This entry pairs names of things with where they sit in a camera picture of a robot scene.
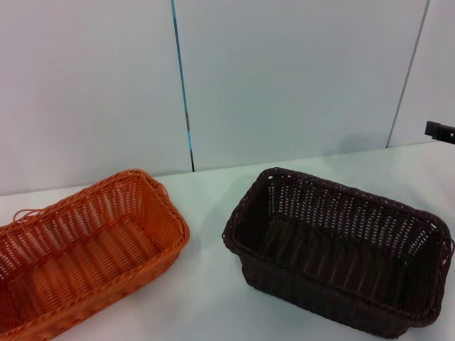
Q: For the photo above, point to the orange woven plastic basket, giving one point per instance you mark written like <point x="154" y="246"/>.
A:
<point x="89" y="255"/>

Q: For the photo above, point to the dark brown woven basket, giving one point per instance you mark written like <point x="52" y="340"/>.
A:
<point x="337" y="270"/>

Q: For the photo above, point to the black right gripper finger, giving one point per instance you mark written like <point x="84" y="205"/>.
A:
<point x="442" y="131"/>

